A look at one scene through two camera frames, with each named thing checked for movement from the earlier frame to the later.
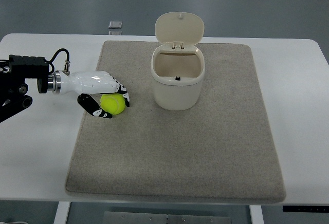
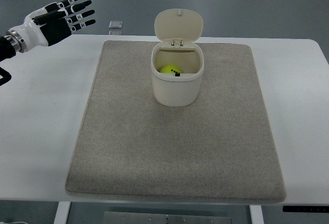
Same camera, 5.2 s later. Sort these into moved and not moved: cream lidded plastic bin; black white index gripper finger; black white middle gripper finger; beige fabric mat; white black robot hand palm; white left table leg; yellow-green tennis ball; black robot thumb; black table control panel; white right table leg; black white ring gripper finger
Moved: yellow-green tennis ball; black white middle gripper finger; black robot thumb; white black robot hand palm; black white ring gripper finger; black white index gripper finger
Not moved: cream lidded plastic bin; white left table leg; beige fabric mat; white right table leg; black table control panel
